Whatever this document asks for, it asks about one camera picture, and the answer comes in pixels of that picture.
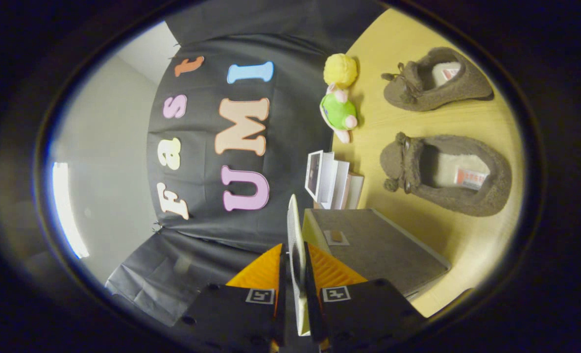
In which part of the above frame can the plain white book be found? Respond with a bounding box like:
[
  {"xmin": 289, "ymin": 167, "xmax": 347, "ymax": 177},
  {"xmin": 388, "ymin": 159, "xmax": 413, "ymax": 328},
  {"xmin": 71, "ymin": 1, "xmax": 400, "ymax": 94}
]
[{"xmin": 320, "ymin": 152, "xmax": 350, "ymax": 210}]

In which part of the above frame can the brown fuzzy shoe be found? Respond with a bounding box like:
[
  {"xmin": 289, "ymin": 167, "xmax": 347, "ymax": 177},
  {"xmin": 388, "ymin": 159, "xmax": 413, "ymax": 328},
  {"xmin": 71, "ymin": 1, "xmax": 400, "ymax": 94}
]
[
  {"xmin": 381, "ymin": 47, "xmax": 494, "ymax": 112},
  {"xmin": 380, "ymin": 131, "xmax": 512, "ymax": 217}
]

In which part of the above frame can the green pink plush toy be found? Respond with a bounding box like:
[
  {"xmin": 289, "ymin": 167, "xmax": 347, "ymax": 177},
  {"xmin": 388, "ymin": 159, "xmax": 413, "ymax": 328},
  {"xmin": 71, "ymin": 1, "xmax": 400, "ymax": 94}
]
[{"xmin": 319, "ymin": 83, "xmax": 359, "ymax": 144}]

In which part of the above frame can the yellow plush ball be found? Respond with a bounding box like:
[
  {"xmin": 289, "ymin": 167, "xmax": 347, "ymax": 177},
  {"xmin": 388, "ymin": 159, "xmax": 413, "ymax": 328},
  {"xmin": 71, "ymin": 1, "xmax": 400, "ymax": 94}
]
[{"xmin": 323, "ymin": 53, "xmax": 359, "ymax": 89}]

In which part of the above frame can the white portrait book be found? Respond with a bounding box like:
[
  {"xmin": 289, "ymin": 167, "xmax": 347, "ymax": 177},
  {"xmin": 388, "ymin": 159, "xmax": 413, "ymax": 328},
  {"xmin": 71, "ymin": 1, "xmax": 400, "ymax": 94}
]
[{"xmin": 304, "ymin": 150, "xmax": 324, "ymax": 203}]

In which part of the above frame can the grey fabric storage box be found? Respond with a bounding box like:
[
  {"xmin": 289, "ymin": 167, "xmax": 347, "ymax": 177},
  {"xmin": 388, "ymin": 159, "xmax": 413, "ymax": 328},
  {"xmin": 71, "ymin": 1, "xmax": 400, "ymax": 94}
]
[{"xmin": 287, "ymin": 194, "xmax": 452, "ymax": 337}]

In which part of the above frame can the black backdrop cloth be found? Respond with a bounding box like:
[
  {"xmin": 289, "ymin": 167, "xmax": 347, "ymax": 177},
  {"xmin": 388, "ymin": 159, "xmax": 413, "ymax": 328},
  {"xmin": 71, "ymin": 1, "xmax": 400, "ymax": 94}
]
[{"xmin": 105, "ymin": 0, "xmax": 389, "ymax": 328}]

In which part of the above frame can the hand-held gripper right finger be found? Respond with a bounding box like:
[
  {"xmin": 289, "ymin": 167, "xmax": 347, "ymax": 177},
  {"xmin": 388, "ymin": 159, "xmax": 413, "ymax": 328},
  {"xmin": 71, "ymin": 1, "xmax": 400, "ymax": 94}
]
[{"xmin": 303, "ymin": 242, "xmax": 427, "ymax": 353}]

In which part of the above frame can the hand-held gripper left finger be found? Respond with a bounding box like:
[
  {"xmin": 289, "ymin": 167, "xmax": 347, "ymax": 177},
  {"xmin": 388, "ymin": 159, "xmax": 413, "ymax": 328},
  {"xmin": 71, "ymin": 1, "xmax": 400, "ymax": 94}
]
[{"xmin": 170, "ymin": 244, "xmax": 288, "ymax": 353}]

